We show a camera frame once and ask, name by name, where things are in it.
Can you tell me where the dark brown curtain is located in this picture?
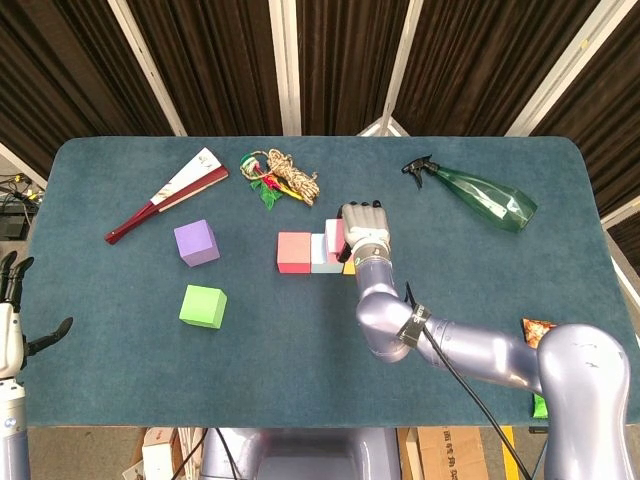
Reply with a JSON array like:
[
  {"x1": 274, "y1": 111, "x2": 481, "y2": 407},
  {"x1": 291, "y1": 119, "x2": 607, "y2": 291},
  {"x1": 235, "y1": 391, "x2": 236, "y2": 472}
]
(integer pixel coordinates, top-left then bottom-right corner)
[{"x1": 0, "y1": 0, "x2": 640, "y2": 221}]

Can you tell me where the brown cardboard box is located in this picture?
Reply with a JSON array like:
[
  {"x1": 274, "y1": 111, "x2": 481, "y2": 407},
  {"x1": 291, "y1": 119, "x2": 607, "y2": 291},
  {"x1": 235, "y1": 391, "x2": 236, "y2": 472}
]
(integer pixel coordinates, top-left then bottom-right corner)
[{"x1": 397, "y1": 427, "x2": 489, "y2": 480}]

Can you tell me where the coiled beige rope bundle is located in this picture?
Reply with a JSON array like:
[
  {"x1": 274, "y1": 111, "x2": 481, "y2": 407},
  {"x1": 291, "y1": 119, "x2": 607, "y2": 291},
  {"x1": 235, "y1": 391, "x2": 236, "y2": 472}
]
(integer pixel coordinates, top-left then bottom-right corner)
[{"x1": 267, "y1": 148, "x2": 321, "y2": 206}]

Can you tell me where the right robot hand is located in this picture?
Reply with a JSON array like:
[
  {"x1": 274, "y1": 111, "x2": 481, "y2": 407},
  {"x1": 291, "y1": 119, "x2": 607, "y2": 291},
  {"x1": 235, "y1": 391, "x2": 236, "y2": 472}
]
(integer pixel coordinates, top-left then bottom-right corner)
[{"x1": 337, "y1": 199, "x2": 391, "y2": 264}]

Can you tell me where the grey-blue robot torso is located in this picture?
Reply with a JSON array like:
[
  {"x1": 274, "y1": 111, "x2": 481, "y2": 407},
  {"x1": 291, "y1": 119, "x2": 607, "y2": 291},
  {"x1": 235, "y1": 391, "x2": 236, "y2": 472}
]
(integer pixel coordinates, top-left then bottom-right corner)
[{"x1": 199, "y1": 427, "x2": 401, "y2": 480}]

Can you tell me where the light blue foam cube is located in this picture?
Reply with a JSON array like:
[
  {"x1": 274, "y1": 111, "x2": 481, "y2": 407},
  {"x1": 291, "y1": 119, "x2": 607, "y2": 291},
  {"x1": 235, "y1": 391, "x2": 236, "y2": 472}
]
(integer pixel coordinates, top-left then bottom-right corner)
[{"x1": 310, "y1": 232, "x2": 346, "y2": 275}]

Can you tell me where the snack packet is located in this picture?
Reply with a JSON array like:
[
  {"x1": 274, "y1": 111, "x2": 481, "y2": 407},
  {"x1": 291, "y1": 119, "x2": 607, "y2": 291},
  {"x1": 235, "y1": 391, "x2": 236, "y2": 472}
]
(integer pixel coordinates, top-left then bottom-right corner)
[{"x1": 521, "y1": 318, "x2": 559, "y2": 420}]

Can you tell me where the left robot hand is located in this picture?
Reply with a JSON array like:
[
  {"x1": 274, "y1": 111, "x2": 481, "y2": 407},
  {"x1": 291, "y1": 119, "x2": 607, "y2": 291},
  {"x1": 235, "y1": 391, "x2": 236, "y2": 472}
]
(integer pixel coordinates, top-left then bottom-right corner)
[{"x1": 0, "y1": 251, "x2": 74, "y2": 380}]

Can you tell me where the black electronics box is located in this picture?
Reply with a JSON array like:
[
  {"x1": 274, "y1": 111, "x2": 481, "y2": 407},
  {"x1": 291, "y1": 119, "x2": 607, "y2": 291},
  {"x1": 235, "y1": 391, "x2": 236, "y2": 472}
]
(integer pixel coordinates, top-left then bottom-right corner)
[{"x1": 0, "y1": 212, "x2": 27, "y2": 241}]

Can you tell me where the green plastic spray bottle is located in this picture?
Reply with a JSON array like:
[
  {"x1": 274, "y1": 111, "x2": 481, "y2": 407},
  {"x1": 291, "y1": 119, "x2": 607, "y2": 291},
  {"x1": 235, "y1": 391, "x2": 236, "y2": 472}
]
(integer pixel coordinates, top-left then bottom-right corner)
[{"x1": 400, "y1": 153, "x2": 539, "y2": 235}]

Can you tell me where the white cardboard box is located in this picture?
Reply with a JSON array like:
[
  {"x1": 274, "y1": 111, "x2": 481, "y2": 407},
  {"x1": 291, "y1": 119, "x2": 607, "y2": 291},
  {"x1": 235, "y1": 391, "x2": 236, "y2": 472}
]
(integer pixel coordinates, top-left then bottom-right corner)
[{"x1": 141, "y1": 427, "x2": 176, "y2": 480}]

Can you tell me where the black torso cable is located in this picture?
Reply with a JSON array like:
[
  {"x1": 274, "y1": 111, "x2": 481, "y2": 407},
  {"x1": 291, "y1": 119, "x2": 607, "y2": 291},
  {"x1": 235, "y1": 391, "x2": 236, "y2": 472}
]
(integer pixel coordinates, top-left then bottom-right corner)
[{"x1": 214, "y1": 428, "x2": 236, "y2": 480}]

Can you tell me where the colourful feather toy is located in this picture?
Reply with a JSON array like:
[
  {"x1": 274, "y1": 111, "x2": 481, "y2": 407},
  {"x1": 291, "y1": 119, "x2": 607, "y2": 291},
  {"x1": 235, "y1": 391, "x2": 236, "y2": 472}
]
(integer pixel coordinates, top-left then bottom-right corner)
[{"x1": 238, "y1": 152, "x2": 301, "y2": 214}]

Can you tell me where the pink foam cube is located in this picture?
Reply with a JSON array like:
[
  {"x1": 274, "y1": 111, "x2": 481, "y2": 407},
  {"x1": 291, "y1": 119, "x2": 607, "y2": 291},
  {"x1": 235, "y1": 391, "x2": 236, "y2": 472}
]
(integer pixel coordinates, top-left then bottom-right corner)
[{"x1": 324, "y1": 218, "x2": 349, "y2": 265}]

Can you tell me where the white partition frame post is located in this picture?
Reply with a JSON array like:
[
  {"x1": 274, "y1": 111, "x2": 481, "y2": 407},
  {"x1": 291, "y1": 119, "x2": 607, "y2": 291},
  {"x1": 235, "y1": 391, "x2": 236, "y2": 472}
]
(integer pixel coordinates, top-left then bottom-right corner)
[
  {"x1": 0, "y1": 141, "x2": 49, "y2": 190},
  {"x1": 504, "y1": 0, "x2": 627, "y2": 137},
  {"x1": 599, "y1": 197, "x2": 640, "y2": 301},
  {"x1": 107, "y1": 0, "x2": 189, "y2": 137},
  {"x1": 268, "y1": 0, "x2": 304, "y2": 137},
  {"x1": 355, "y1": 0, "x2": 425, "y2": 137}
]

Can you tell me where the folded red paper fan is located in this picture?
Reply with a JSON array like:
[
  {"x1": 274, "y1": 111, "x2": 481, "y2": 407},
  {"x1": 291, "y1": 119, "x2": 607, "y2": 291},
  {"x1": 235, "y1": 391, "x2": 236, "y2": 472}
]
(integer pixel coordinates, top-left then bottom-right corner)
[{"x1": 103, "y1": 146, "x2": 230, "y2": 246}]

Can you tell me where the blue felt table cloth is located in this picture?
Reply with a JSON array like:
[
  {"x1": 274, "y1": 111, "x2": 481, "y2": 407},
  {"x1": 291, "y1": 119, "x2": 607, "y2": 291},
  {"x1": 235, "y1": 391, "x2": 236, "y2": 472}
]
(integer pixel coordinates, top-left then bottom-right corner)
[{"x1": 0, "y1": 135, "x2": 640, "y2": 429}]

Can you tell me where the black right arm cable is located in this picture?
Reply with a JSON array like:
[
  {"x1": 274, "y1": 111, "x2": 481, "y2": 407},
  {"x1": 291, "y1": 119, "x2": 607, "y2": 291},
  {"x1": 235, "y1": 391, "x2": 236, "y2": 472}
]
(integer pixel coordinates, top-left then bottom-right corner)
[{"x1": 403, "y1": 282, "x2": 534, "y2": 480}]

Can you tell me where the purple foam cube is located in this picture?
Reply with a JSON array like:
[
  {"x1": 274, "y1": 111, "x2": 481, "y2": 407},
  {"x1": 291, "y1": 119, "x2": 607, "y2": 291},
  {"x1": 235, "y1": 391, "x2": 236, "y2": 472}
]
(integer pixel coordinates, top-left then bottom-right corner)
[{"x1": 173, "y1": 218, "x2": 221, "y2": 268}]

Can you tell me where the green foam cube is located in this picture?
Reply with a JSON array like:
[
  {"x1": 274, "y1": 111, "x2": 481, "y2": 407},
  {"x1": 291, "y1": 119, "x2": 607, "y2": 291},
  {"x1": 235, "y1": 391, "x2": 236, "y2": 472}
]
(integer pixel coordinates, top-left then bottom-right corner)
[{"x1": 178, "y1": 284, "x2": 228, "y2": 330}]

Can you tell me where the red foam cube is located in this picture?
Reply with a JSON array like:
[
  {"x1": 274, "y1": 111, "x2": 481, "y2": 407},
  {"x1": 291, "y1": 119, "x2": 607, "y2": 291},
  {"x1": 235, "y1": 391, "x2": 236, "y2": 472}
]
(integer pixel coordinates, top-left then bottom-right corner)
[{"x1": 276, "y1": 231, "x2": 314, "y2": 275}]

